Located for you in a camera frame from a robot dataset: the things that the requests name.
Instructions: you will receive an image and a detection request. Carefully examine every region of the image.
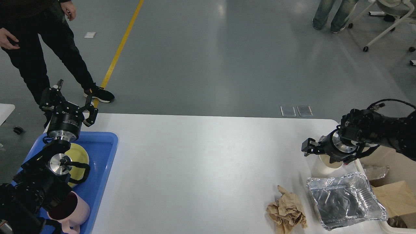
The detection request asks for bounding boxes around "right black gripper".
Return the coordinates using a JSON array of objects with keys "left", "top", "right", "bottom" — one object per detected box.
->
[{"left": 301, "top": 129, "right": 358, "bottom": 166}]

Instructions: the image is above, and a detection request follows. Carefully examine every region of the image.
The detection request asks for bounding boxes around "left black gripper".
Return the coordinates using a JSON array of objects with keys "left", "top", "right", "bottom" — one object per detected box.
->
[{"left": 39, "top": 80, "right": 98, "bottom": 142}]

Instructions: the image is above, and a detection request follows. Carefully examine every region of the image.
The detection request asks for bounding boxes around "white paper cup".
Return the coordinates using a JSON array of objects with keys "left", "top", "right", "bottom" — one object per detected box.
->
[{"left": 311, "top": 154, "right": 344, "bottom": 177}]

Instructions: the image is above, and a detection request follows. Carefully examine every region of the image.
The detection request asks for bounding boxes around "yellow plate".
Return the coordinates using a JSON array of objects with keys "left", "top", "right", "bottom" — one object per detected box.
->
[{"left": 65, "top": 143, "right": 89, "bottom": 180}]

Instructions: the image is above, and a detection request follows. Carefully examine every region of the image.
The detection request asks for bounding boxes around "aluminium foil tray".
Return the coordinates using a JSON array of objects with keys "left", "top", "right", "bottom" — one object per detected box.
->
[{"left": 306, "top": 172, "right": 389, "bottom": 231}]

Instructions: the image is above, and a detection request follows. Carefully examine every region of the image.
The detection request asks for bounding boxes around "brown paper ball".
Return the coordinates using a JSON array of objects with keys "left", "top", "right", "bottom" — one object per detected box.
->
[{"left": 266, "top": 185, "right": 308, "bottom": 234}]

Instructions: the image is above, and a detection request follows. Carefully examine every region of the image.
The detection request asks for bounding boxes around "brown paper bag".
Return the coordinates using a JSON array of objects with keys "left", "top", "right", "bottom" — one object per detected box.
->
[{"left": 372, "top": 180, "right": 416, "bottom": 218}]

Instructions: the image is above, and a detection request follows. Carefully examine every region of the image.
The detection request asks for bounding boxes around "pink mug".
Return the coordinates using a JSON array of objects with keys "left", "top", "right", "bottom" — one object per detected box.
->
[{"left": 47, "top": 191, "right": 90, "bottom": 234}]

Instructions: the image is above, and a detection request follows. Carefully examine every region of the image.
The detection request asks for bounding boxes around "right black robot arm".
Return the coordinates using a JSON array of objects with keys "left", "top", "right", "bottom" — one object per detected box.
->
[{"left": 301, "top": 99, "right": 416, "bottom": 163}]

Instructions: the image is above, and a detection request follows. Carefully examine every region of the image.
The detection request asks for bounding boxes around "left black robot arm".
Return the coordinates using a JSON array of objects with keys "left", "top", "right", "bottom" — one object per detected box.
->
[{"left": 0, "top": 80, "right": 98, "bottom": 234}]

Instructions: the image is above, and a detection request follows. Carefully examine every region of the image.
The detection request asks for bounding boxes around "floor socket plate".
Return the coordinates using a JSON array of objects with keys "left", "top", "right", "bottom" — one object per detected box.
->
[
  {"left": 296, "top": 105, "right": 314, "bottom": 117},
  {"left": 280, "top": 105, "right": 297, "bottom": 117}
]

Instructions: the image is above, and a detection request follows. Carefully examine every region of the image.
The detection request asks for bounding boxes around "blue plastic tray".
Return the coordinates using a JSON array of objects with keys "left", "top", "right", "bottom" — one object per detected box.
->
[{"left": 23, "top": 132, "right": 118, "bottom": 234}]

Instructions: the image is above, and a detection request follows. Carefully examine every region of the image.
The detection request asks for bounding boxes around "crumpled foil in bin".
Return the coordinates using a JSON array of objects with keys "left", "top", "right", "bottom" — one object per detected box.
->
[{"left": 362, "top": 164, "right": 390, "bottom": 181}]

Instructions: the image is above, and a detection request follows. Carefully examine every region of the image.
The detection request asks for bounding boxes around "white office chair left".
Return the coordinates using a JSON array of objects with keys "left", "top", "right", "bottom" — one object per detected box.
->
[{"left": 0, "top": 103, "right": 24, "bottom": 135}]

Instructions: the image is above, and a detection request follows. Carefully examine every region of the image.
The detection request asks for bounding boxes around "white office chair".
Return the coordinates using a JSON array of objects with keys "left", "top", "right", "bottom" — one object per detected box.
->
[
  {"left": 348, "top": 0, "right": 416, "bottom": 67},
  {"left": 0, "top": 103, "right": 24, "bottom": 135}
]

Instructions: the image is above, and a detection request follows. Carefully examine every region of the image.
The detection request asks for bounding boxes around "beige waste bin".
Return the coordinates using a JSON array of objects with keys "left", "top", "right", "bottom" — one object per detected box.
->
[{"left": 354, "top": 146, "right": 416, "bottom": 234}]

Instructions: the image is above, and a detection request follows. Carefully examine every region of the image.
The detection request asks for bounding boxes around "person in black clothes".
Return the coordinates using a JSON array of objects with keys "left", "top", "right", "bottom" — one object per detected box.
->
[{"left": 0, "top": 0, "right": 115, "bottom": 129}]

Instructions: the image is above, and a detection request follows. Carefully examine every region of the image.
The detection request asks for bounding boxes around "person in grey jeans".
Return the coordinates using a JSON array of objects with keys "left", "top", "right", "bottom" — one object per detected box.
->
[{"left": 312, "top": 0, "right": 358, "bottom": 34}]

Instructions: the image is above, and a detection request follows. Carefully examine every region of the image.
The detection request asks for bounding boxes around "white office chair right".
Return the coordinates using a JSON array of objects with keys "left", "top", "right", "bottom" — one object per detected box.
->
[{"left": 348, "top": 0, "right": 416, "bottom": 67}]

